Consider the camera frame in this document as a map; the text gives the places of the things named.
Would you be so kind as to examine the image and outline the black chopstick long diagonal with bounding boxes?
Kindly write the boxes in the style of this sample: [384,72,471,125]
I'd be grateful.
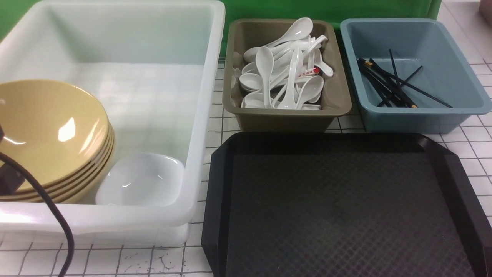
[364,59,452,108]

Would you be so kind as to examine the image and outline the white spoon upright centre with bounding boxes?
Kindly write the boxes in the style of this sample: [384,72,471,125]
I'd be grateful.
[255,46,274,108]

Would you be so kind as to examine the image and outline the black chopstick left in bin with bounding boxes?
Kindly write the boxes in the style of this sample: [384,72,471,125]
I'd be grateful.
[358,61,392,107]

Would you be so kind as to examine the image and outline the white spoon lower right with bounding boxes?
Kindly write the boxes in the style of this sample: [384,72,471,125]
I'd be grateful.
[296,75,324,109]

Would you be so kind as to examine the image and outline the black chopstick crossing diagonal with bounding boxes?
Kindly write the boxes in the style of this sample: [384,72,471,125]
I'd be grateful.
[377,65,423,107]

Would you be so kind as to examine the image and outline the white dish in bin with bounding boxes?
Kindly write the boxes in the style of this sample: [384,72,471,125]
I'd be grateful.
[95,152,185,207]

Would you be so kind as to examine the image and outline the stacked tan bowl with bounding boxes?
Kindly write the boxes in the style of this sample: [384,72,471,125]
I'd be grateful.
[0,133,114,202]
[53,148,114,204]
[0,79,111,185]
[0,126,114,202]

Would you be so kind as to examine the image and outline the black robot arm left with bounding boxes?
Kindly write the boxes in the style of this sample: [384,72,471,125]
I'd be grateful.
[0,152,26,196]

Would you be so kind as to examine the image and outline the top stacked tan bowl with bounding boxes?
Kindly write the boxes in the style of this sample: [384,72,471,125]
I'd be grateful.
[0,79,111,185]

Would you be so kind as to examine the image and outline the black robot cable left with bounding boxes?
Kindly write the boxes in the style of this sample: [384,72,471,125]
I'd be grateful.
[0,152,75,277]

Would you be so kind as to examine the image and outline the white spoon red print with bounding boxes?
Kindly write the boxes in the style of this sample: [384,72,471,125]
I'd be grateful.
[298,67,321,78]

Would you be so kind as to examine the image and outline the bottom stacked tan bowl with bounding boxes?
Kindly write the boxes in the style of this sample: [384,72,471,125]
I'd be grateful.
[53,148,114,204]

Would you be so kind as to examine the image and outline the white spoon long diagonal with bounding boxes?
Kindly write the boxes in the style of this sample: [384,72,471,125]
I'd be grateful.
[276,46,304,109]

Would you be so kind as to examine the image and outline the black plastic serving tray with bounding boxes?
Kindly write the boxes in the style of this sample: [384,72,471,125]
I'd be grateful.
[201,133,491,277]

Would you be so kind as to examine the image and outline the blue chopstick bin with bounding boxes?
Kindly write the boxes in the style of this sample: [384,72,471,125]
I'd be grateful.
[340,18,491,134]

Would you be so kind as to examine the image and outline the black chopstick gold band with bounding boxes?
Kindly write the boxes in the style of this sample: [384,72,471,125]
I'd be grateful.
[364,61,418,108]
[358,65,401,107]

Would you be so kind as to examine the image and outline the white spoon left side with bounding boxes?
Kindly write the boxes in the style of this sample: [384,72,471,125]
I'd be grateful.
[239,73,263,92]

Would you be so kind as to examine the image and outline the white spoon top of pile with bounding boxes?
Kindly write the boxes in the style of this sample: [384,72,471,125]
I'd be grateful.
[265,17,313,47]

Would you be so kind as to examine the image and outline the large translucent white bin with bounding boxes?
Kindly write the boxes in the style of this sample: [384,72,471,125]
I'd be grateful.
[1,0,225,247]

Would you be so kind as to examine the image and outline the black chopstick upright in bin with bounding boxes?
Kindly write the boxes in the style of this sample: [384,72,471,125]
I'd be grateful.
[389,49,401,89]

